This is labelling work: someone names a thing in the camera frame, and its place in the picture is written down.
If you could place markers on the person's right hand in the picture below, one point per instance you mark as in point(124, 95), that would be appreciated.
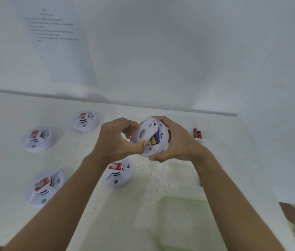
point(186, 146)

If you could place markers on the person's left hand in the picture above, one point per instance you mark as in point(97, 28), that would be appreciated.
point(111, 143)

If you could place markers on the row of batteries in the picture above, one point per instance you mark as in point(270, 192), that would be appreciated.
point(197, 133)

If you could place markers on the white round smoke detector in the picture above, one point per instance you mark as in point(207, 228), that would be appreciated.
point(41, 198)
point(160, 147)
point(84, 126)
point(117, 180)
point(36, 147)

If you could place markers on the large clear plastic container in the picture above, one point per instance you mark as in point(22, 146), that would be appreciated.
point(178, 175)

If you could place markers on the clear battery container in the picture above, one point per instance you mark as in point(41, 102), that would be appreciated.
point(208, 125)

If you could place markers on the white detector mounting plate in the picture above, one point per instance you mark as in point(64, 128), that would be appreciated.
point(142, 130)

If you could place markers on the large green-rimmed clear lid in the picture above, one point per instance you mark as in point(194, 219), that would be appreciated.
point(189, 227)

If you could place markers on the person's right forearm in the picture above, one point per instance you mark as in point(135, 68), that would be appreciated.
point(236, 211)

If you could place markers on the person's left forearm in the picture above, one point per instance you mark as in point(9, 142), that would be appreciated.
point(58, 209)

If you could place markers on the printed white paper sheet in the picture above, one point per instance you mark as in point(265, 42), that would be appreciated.
point(64, 57)

